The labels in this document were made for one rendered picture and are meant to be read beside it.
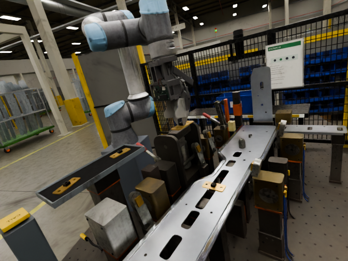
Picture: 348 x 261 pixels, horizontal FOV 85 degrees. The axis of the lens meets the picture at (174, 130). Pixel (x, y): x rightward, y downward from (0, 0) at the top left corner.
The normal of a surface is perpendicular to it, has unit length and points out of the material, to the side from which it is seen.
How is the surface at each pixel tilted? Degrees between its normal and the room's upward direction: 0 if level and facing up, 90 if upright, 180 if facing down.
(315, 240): 0
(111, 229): 90
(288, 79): 90
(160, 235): 0
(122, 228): 90
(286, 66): 90
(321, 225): 0
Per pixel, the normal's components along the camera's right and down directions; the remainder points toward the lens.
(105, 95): -0.28, 0.36
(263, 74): -0.58, 0.37
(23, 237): 0.79, 0.04
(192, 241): -0.20, -0.93
